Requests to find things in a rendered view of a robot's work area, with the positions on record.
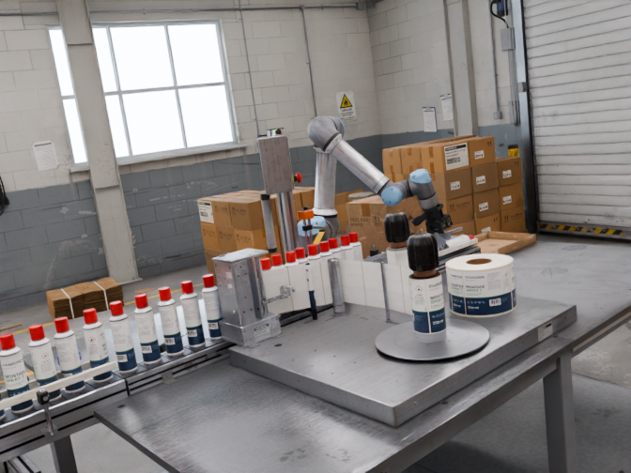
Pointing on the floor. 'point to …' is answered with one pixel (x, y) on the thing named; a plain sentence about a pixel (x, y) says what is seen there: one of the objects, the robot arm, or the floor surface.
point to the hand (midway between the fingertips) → (440, 245)
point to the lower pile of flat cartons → (84, 298)
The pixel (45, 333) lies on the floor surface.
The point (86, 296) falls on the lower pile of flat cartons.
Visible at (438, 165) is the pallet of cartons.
